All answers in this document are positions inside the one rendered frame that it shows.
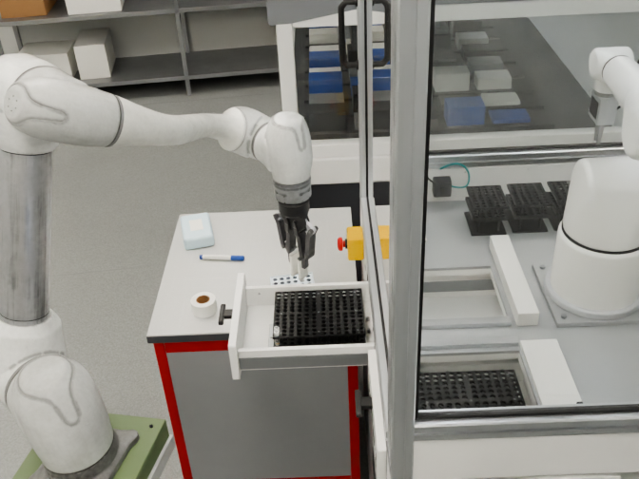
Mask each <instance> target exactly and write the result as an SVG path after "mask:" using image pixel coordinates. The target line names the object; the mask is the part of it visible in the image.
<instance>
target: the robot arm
mask: <svg viewBox="0 0 639 479"><path fill-rule="evenodd" d="M201 138H212V139H216V140H218V141H219V144H220V146H221V147H222V148H223V149H225V150H228V151H231V152H233V153H236V154H239V155H241V156H244V157H245V158H252V159H255V160H258V161H260V162H261V163H262V164H263V165H264V166H265V167H266V168H267V169H268V171H270V172H272V176H273V184H274V193H275V198H276V200H277V201H278V203H279V212H277V213H276V214H274V215H273V217H274V219H275V221H276V224H277V228H278V233H279V238H280V242H281V248H282V249H284V248H285V249H286V252H287V253H288V260H289V262H290V269H291V276H292V277H293V276H294V275H296V274H297V273H299V280H302V279H303V278H305V277H307V276H308V268H307V267H308V266H309V261H308V260H309V259H310V258H311V257H313V256H314V255H315V245H316V233H317V231H318V230H319V229H318V227H317V226H316V225H315V226H313V225H312V224H311V223H310V220H309V218H308V212H309V209H310V206H309V198H310V197H311V194H312V190H311V167H312V161H313V152H312V143H311V136H310V132H309V128H308V126H307V123H306V121H305V120H304V118H303V117H302V116H301V115H300V114H299V113H297V112H294V111H281V112H278V113H276V114H274V115H273V116H272V118H270V117H268V116H267V115H265V114H263V113H261V112H259V111H257V110H255V109H252V108H249V107H245V106H235V107H231V108H229V109H227V110H226V111H225V112H224V113H223V114H210V113H200V114H187V115H168V114H163V113H160V112H157V111H154V110H151V109H148V108H146V107H143V106H141V105H137V104H134V103H132V102H130V101H128V100H126V99H124V98H122V97H120V96H117V95H114V94H111V93H108V92H105V91H102V90H100V89H97V88H95V87H92V86H88V85H87V84H85V83H83V82H81V81H79V80H77V79H75V78H74V77H72V76H70V75H68V74H67V73H65V72H64V71H63V70H62V69H60V68H59V67H58V66H56V65H54V64H52V63H50V62H49V61H46V60H44V59H42V58H39V57H36V56H33V55H30V54H26V53H13V54H5V55H2V56H0V401H1V402H2V403H3V405H4V406H5V407H7V408H8V409H9V410H10V412H11V414H12V415H13V417H14V419H15V420H16V422H17V424H18V425H19V427H20V429H21V431H22V432H23V434H24V435H25V436H26V437H27V439H28V440H29V443H30V444H31V446H32V448H33V449H34V451H35V452H36V454H37V455H38V457H39V458H40V459H41V461H42V464H41V466H40V467H39V469H38V470H37V471H36V472H34V473H33V474H32V476H31V477H30V478H29V479H113V477H114V475H115V474H116V472H117V470H118V469H119V467H120V466H121V465H122V463H123V461H124V460H125V458H126V456H127V454H128V452H129V451H130V449H131V448H132V447H133V446H134V445H135V444H136V443H137V442H138V441H139V439H140V436H139V433H138V432H137V431H135V430H117V429H113V428H112V427H111V424H110V420H109V416H108V413H107V408H106V406H105V403H104V401H103V398H102V396H101V395H100V393H99V391H98V389H97V387H96V385H95V383H94V381H93V379H92V377H91V376H90V374H89V373H88V371H87V370H86V369H85V367H83V366H82V365H81V364H80V363H79V362H77V361H75V360H74V359H72V358H70V357H67V355H68V353H67V349H66V345H65V340H64V335H63V329H62V322H61V318H60V317H58V315H57V314H56V313H55V312H54V311H53V310H51V309H50V308H49V291H50V246H51V202H52V157H53V150H55V149H56V147H57V146H58V145H59V144H70V145H78V146H98V147H118V146H138V145H179V144H186V143H189V142H192V141H195V140H199V139H201ZM306 233H307V234H306ZM296 237H297V243H298V247H297V245H296ZM296 248H298V249H296ZM295 249H296V250H295Z"/></svg>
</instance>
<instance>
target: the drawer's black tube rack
mask: <svg viewBox="0 0 639 479"><path fill-rule="evenodd" d="M343 291H344V292H345V293H343ZM350 291H353V292H350ZM357 291H359V292H357ZM322 292H324V293H323V294H322ZM328 292H332V293H328ZM335 292H338V293H335ZM299 293H301V294H300V295H299ZM305 293H309V294H305ZM312 293H315V294H312ZM285 294H288V295H285ZM291 294H294V295H291ZM357 294H359V296H357ZM336 295H338V296H337V297H336ZM343 295H346V296H343ZM349 295H352V296H349ZM313 296H315V297H313ZM322 296H325V297H322ZM329 296H331V297H329ZM285 297H287V298H285ZM292 297H293V298H292ZM280 334H281V339H280V345H279V346H276V344H275V339H274V347H287V346H310V345H334V344H358V343H366V340H365V336H366V333H365V322H364V312H363V301H362V292H361V288H357V289H335V290H312V291H289V292H282V302H281V332H280Z"/></svg>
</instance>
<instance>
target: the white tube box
mask: <svg viewBox="0 0 639 479"><path fill-rule="evenodd" d="M307 283H315V281H314V277H313V272H309V273H308V276H307V277H305V278H304V282H300V280H299V274H296V275H294V276H293V277H292V276H291V275H283V276H274V277H270V285H284V284H307Z"/></svg>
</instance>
